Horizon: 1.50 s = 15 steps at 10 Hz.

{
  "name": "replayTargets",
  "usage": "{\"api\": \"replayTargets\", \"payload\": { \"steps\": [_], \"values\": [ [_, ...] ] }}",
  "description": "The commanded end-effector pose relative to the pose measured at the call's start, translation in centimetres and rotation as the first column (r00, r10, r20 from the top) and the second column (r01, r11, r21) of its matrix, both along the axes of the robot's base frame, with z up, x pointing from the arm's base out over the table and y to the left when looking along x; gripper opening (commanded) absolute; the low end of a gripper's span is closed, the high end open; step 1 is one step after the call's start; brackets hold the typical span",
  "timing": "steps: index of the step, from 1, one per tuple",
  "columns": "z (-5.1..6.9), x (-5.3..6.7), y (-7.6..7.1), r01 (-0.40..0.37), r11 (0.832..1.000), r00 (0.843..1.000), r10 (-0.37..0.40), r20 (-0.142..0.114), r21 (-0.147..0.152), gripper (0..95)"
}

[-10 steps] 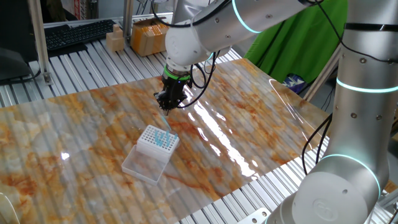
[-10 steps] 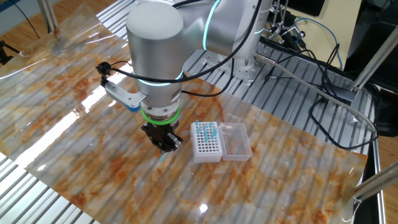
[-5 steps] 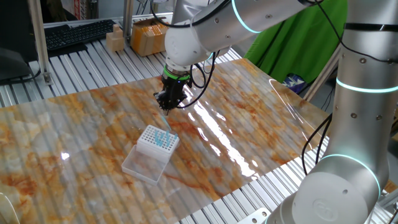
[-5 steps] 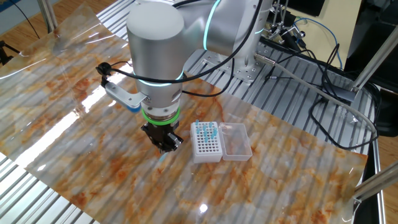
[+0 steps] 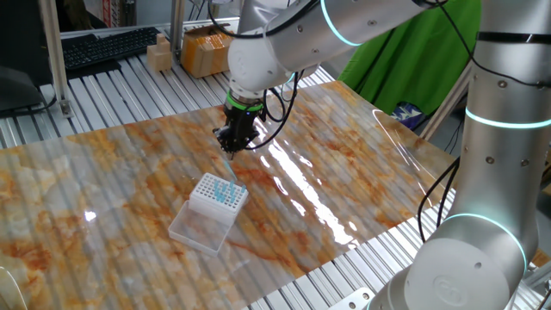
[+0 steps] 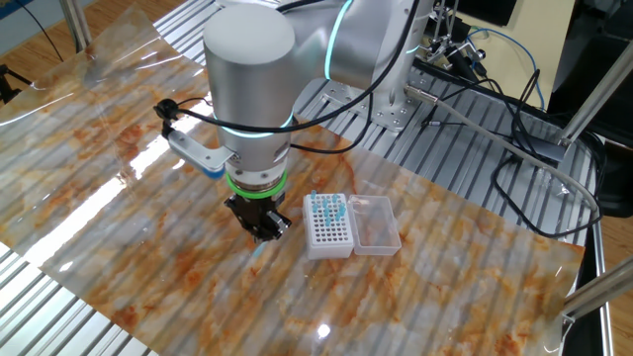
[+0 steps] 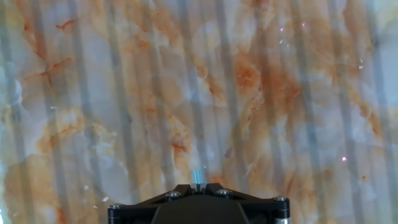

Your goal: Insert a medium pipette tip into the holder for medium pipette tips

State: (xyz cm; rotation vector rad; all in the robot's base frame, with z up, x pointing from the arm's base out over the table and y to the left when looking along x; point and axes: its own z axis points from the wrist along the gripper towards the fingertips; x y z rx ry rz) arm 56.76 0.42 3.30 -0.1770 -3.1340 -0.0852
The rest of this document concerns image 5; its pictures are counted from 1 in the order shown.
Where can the silver base mounting plate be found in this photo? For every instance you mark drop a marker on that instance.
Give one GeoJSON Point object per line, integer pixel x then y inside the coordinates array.
{"type": "Point", "coordinates": [353, 301]}

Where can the aluminium frame post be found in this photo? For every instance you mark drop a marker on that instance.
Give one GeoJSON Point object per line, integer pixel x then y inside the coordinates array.
{"type": "Point", "coordinates": [53, 51]}
{"type": "Point", "coordinates": [177, 26]}
{"type": "Point", "coordinates": [443, 107]}

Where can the taped cardboard box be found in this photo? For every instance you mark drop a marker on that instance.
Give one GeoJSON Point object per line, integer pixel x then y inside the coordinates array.
{"type": "Point", "coordinates": [202, 56]}

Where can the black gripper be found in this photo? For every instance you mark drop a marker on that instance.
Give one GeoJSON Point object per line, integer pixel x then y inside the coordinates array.
{"type": "Point", "coordinates": [241, 122]}

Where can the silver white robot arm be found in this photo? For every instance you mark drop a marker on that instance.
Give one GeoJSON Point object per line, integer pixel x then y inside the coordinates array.
{"type": "Point", "coordinates": [495, 172]}

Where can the orange marble pattern sheet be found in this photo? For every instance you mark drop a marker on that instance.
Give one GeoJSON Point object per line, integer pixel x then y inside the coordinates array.
{"type": "Point", "coordinates": [129, 172]}

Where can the white pipette tip holder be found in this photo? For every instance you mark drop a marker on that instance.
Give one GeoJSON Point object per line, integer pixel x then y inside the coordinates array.
{"type": "Point", "coordinates": [211, 208]}

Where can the green cloth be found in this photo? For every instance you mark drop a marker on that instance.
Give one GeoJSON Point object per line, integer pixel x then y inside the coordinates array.
{"type": "Point", "coordinates": [409, 64]}

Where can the blue patterned bag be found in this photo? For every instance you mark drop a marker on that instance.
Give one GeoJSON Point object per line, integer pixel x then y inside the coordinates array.
{"type": "Point", "coordinates": [404, 115]}

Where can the black monitor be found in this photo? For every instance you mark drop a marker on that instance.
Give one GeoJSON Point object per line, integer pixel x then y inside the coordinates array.
{"type": "Point", "coordinates": [21, 43]}

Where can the black keyboard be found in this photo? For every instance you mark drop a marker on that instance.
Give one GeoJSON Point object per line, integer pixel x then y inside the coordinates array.
{"type": "Point", "coordinates": [107, 47]}

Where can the clear plastic box lid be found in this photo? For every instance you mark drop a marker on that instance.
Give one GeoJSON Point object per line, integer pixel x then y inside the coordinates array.
{"type": "Point", "coordinates": [198, 232]}

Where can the wooden block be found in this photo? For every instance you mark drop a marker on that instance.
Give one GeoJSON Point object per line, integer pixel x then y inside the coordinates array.
{"type": "Point", "coordinates": [159, 56]}

